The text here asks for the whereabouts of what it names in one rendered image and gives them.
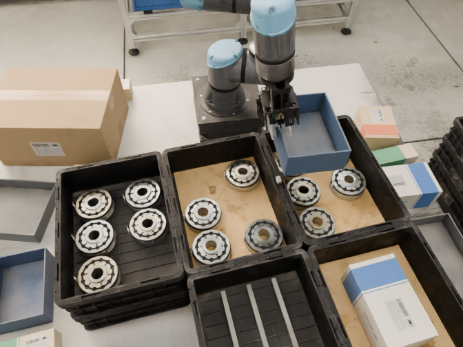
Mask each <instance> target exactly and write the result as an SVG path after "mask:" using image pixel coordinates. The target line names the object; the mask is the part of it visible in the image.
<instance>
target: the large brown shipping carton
mask: <svg viewBox="0 0 463 347"><path fill-rule="evenodd" d="M128 109H129V107H128V104H127V100H126V97H125V93H124V90H123V86H122V83H121V79H120V76H119V72H118V69H117V68H71V67H8V68H7V70H6V72H5V74H4V75H3V78H2V79H1V81H0V161H1V162H2V163H3V164H4V165H5V166H74V165H86V164H90V163H94V162H101V161H105V160H111V159H115V158H117V156H118V152H119V147H120V144H121V139H122V135H123V130H124V126H125V122H126V118H127V113H128Z"/></svg>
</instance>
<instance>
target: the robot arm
mask: <svg viewBox="0 0 463 347"><path fill-rule="evenodd" d="M180 3H181V5H182V6H183V7H184V8H186V9H191V10H197V11H199V12H201V11H202V10H204V11H213V12H230V13H236V14H250V19H251V24H252V29H253V36H254V40H253V41H252V42H251V43H250V46H249V48H243V47H242V45H241V44H240V42H237V41H236V40H233V39H223V40H220V41H217V42H215V43H214V44H213V45H212V46H211V47H210V48H209V50H208V53H207V71H208V84H207V87H206V88H205V92H204V102H205V104H206V106H208V108H210V109H212V110H214V111H215V112H220V113H229V112H233V111H236V110H237V109H239V108H240V107H241V106H242V105H243V103H244V100H245V93H244V91H243V87H242V85H241V83H246V84H254V85H265V86H266V87H262V88H261V90H260V91H259V92H258V97H259V99H256V112H257V115H258V117H259V118H260V119H261V120H262V121H263V122H264V126H265V127H266V130H267V131H269V133H270V134H271V139H272V140H273V139H274V137H273V136H275V137H278V135H277V130H276V123H277V125H280V129H281V132H282V134H284V133H285V132H286V131H287V133H288V134H289V137H291V128H290V126H292V125H294V121H295V120H296V121H297V124H298V125H299V106H298V101H297V99H296V93H295V92H294V89H293V86H291V85H290V84H289V83H290V82H292V80H293V79H294V70H295V57H298V53H297V52H295V48H296V46H295V35H296V6H295V3H296V0H180ZM297 112H298V115H297Z"/></svg>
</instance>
